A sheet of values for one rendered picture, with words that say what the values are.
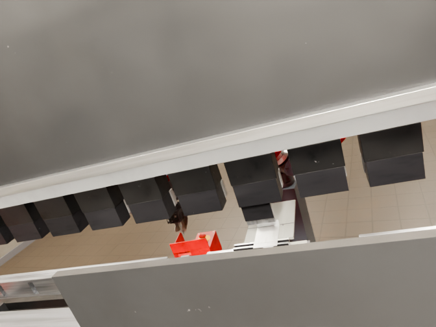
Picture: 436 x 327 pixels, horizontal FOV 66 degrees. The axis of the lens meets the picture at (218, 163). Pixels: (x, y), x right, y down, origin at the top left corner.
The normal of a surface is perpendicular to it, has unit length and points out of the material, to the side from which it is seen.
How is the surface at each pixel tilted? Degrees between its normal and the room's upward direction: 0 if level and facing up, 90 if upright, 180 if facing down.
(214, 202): 90
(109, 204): 90
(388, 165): 90
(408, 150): 90
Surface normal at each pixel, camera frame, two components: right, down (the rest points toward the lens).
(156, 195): -0.23, 0.40
